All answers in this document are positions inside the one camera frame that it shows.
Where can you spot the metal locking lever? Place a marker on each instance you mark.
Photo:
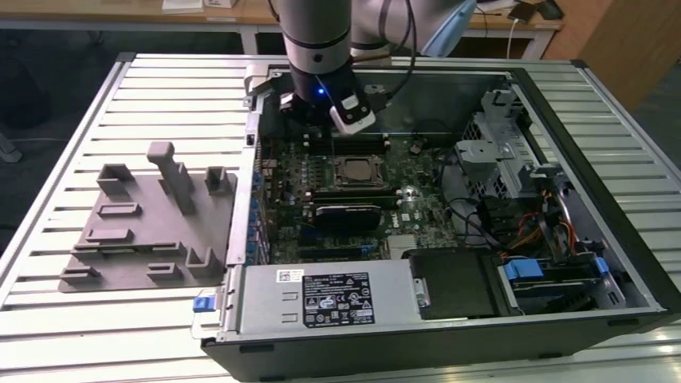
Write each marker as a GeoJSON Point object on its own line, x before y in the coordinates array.
{"type": "Point", "coordinates": [333, 145]}

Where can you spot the wooden cabinet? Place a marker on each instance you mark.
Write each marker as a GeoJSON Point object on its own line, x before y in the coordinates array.
{"type": "Point", "coordinates": [627, 48]}

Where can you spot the white box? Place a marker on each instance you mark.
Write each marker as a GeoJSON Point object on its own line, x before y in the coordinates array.
{"type": "Point", "coordinates": [179, 4]}
{"type": "Point", "coordinates": [219, 3]}

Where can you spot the black PC case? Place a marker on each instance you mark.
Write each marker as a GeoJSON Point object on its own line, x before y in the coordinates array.
{"type": "Point", "coordinates": [371, 359]}

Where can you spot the grey parts rack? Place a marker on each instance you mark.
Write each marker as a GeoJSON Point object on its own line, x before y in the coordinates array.
{"type": "Point", "coordinates": [143, 223]}

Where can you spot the blue disk carrier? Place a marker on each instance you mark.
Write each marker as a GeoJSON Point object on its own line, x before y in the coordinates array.
{"type": "Point", "coordinates": [518, 271]}

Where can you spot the silver CPU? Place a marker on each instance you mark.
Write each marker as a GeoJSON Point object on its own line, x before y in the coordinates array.
{"type": "Point", "coordinates": [357, 169]}

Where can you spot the round coin battery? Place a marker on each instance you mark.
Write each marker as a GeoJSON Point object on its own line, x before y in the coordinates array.
{"type": "Point", "coordinates": [417, 147]}

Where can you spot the green RAM stick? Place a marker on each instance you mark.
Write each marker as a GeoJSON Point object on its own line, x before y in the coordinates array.
{"type": "Point", "coordinates": [124, 249]}

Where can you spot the blue bay latch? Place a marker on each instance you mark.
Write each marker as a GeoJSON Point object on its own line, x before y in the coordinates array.
{"type": "Point", "coordinates": [601, 267]}

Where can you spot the metal drive cage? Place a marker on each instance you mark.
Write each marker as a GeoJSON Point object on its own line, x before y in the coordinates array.
{"type": "Point", "coordinates": [499, 131]}

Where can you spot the black plastic shroud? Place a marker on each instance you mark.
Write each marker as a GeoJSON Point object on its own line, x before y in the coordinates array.
{"type": "Point", "coordinates": [457, 283]}

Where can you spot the black device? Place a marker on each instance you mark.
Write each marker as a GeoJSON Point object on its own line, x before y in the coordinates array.
{"type": "Point", "coordinates": [550, 8]}
{"type": "Point", "coordinates": [523, 11]}

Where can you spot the black expansion slot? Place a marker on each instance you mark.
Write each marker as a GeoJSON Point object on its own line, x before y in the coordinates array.
{"type": "Point", "coordinates": [329, 254]}

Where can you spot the metal disk bay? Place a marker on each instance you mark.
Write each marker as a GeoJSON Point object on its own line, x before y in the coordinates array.
{"type": "Point", "coordinates": [611, 295]}

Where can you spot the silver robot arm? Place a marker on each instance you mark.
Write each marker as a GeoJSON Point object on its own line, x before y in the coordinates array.
{"type": "Point", "coordinates": [313, 36]}

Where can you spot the grey power supply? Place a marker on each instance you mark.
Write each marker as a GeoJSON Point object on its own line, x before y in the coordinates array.
{"type": "Point", "coordinates": [265, 303]}

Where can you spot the black graphics card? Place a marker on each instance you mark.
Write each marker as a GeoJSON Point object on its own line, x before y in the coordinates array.
{"type": "Point", "coordinates": [345, 219]}

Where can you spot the blue case latch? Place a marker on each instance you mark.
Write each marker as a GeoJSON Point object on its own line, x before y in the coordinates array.
{"type": "Point", "coordinates": [201, 305]}

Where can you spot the CPU socket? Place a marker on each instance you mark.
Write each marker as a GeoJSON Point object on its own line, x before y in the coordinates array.
{"type": "Point", "coordinates": [358, 188]}

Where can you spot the green motherboard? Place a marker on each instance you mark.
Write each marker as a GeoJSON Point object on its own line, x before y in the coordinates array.
{"type": "Point", "coordinates": [425, 223]}

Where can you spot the silver chipset heatsink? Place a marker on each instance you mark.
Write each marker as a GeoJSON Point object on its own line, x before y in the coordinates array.
{"type": "Point", "coordinates": [402, 246]}

